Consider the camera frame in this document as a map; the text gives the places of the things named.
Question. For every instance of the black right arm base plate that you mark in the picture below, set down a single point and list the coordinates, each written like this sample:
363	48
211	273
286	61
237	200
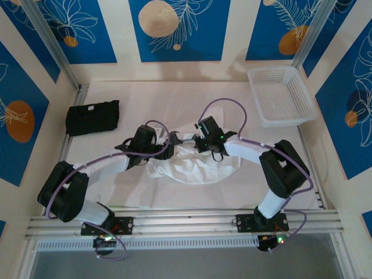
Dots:
245	223

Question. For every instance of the aluminium rail frame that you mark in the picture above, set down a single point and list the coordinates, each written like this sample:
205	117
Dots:
186	221

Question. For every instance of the white t-shirt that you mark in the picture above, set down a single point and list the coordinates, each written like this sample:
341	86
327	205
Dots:
197	171

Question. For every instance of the aluminium corner post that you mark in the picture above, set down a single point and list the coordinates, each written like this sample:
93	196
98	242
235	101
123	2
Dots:
314	32
49	37

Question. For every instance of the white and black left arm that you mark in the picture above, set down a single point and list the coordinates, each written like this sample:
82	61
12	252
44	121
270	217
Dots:
101	168

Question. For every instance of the black controller box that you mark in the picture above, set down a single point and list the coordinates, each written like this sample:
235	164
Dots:
103	242
268	242

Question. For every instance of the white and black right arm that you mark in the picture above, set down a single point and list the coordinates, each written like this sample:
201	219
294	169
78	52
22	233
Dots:
247	151

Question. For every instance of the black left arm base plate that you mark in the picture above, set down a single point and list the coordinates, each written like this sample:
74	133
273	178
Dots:
125	225

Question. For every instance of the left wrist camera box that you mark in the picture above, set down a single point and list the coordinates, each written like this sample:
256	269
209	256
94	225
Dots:
160	133

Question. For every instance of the folded black t-shirt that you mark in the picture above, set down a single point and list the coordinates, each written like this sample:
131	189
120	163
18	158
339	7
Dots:
93	119

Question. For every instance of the white perforated plastic basket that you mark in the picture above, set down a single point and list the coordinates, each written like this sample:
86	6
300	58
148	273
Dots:
279	96

